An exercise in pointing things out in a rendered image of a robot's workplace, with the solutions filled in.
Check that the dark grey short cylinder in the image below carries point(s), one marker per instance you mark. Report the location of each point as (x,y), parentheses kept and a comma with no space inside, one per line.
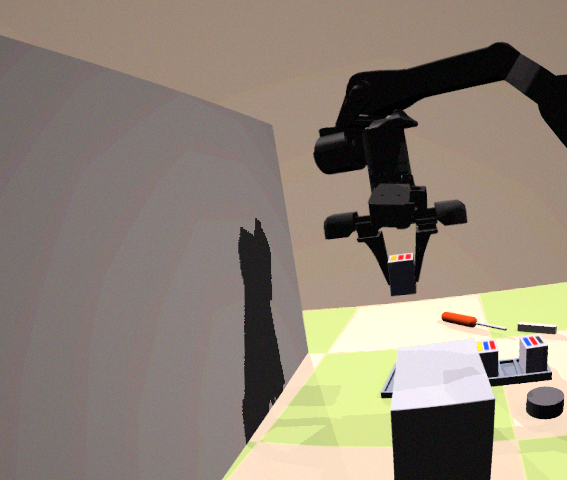
(545,402)

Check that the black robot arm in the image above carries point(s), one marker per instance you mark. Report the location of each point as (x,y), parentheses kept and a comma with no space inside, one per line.
(348,146)

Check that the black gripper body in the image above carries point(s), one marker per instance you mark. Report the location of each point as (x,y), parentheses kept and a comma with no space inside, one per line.
(341,225)

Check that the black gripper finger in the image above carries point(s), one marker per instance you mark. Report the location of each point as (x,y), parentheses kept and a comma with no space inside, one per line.
(421,244)
(378,247)

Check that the orange-handled screwdriver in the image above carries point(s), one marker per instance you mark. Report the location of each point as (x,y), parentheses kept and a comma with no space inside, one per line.
(467,321)

